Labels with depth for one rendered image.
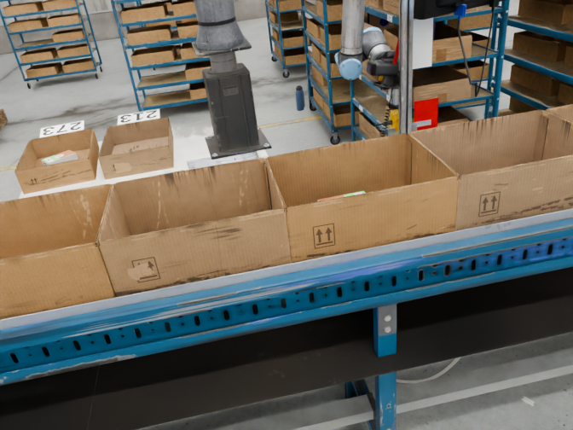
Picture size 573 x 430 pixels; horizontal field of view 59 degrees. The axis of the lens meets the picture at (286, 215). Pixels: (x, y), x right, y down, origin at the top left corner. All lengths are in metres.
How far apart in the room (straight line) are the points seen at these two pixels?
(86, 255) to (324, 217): 0.50
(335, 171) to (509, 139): 0.51
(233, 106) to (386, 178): 0.90
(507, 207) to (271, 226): 0.55
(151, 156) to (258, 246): 1.11
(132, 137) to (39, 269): 1.45
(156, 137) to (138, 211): 1.16
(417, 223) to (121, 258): 0.65
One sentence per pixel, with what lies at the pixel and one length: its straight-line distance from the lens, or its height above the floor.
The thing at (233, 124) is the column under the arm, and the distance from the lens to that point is 2.16.
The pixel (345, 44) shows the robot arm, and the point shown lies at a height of 1.13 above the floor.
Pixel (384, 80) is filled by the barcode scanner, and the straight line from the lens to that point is 2.03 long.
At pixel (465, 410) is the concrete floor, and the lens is 2.04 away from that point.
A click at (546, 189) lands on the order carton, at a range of 1.31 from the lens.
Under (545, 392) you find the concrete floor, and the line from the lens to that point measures 2.17.
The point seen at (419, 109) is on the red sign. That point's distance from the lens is 2.11.
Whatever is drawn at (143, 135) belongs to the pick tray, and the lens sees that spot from 2.50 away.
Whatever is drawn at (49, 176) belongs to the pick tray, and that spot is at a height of 0.80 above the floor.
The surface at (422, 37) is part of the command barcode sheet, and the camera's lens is 2.03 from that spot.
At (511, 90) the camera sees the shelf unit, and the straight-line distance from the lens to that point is 3.48.
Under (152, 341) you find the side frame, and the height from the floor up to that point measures 0.80.
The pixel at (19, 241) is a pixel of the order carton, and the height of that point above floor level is 0.94.
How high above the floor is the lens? 1.56
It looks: 30 degrees down
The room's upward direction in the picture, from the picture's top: 7 degrees counter-clockwise
